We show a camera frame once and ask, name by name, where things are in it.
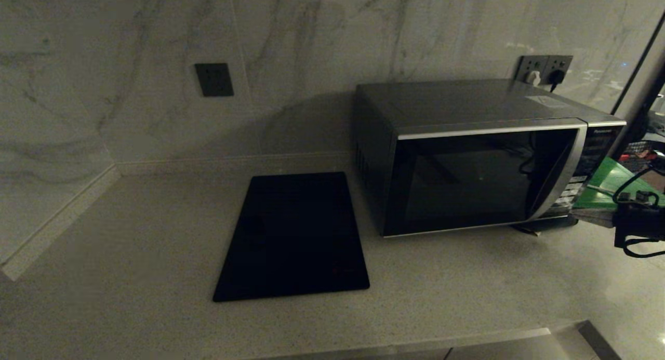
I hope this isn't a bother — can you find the black wire basket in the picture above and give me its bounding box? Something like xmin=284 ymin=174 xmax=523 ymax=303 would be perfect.
xmin=621 ymin=139 xmax=665 ymax=172

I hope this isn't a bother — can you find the black glass induction cooktop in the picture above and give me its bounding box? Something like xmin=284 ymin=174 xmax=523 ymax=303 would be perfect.
xmin=213 ymin=171 xmax=371 ymax=302

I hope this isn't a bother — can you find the black metal frame post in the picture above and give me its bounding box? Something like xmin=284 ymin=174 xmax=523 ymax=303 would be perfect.
xmin=610 ymin=9 xmax=665 ymax=158

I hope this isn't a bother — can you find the grey double wall socket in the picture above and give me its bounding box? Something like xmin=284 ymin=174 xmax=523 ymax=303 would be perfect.
xmin=515 ymin=55 xmax=574 ymax=88

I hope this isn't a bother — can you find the black single wall socket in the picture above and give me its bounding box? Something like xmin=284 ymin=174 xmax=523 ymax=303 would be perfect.
xmin=195 ymin=63 xmax=235 ymax=97

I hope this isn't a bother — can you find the silver microwave oven body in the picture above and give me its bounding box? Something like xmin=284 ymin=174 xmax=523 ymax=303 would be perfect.
xmin=353 ymin=79 xmax=627 ymax=238

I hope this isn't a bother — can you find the green cutting board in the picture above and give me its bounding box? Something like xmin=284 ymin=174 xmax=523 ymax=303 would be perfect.
xmin=573 ymin=157 xmax=665 ymax=211

